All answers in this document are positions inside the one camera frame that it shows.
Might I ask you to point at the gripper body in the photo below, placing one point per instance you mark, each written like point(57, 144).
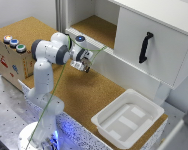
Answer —
point(78, 64)

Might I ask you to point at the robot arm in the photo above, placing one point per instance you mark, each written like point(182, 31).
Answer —
point(44, 76)

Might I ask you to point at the white cabinet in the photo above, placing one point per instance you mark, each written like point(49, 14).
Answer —
point(127, 40)

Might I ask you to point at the green button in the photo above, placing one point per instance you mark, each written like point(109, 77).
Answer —
point(20, 47)

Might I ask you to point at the wooden drawer box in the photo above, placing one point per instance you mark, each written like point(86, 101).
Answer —
point(14, 46)

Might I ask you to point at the blue button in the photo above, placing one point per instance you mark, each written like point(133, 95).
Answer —
point(14, 42)

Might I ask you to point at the white plastic box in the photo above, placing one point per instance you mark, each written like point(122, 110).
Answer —
point(127, 118)

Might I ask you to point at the white sliding door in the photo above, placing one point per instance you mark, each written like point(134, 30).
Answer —
point(150, 46)

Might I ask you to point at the red button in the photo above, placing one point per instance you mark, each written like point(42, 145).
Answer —
point(7, 38)

